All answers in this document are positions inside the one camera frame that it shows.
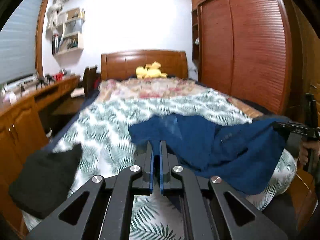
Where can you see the person's right hand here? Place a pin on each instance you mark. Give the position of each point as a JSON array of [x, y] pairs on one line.
[[304, 153]]

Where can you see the small waste bin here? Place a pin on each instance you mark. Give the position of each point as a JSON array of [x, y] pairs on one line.
[[48, 132]]

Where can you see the floral blanket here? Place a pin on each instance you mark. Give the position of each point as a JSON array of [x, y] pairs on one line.
[[150, 88]]

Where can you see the wooden bed headboard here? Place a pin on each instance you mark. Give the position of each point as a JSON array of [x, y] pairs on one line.
[[120, 62]]

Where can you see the tied beige curtain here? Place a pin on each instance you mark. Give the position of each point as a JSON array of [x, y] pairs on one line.
[[53, 12]]

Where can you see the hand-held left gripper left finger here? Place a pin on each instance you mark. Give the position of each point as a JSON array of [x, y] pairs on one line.
[[150, 180]]

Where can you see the dark wooden chair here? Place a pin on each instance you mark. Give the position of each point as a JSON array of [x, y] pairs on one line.
[[88, 78]]

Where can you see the navy blue suit jacket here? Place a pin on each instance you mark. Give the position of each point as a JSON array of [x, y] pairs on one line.
[[225, 150]]

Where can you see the black device on desk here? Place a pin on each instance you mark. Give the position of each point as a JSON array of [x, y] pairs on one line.
[[45, 80]]

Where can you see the white paper bag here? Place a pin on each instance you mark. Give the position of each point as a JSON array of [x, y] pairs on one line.
[[73, 28]]

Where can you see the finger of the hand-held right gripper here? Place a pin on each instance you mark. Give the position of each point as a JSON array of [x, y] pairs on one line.
[[280, 126]]

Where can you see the grey window blind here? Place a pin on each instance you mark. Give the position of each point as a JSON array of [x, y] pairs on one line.
[[17, 42]]

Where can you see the wooden door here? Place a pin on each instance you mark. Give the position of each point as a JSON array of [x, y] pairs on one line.
[[305, 55]]

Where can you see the black folded garment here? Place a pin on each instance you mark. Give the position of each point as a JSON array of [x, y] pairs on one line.
[[42, 180]]

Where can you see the white wall shelf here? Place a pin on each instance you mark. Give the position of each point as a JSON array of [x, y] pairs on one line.
[[80, 41]]

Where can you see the leaf print bed sheet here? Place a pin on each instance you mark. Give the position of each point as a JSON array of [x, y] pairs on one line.
[[105, 125]]

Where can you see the row of books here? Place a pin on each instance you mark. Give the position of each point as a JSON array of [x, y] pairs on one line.
[[62, 45]]

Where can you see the wooden window frame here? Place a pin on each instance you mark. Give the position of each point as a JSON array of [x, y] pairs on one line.
[[40, 30]]

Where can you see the red basket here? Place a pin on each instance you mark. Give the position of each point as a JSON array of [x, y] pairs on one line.
[[59, 77]]

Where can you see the yellow plush toy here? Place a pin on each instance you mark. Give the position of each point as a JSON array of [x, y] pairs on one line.
[[147, 72]]

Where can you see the wooden slatted wardrobe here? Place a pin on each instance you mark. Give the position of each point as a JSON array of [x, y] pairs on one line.
[[255, 42]]

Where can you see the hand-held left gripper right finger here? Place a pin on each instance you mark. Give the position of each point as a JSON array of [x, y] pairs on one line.
[[162, 180]]

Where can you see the wooden desk with cabinets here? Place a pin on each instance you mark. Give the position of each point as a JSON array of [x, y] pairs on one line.
[[12, 120]]

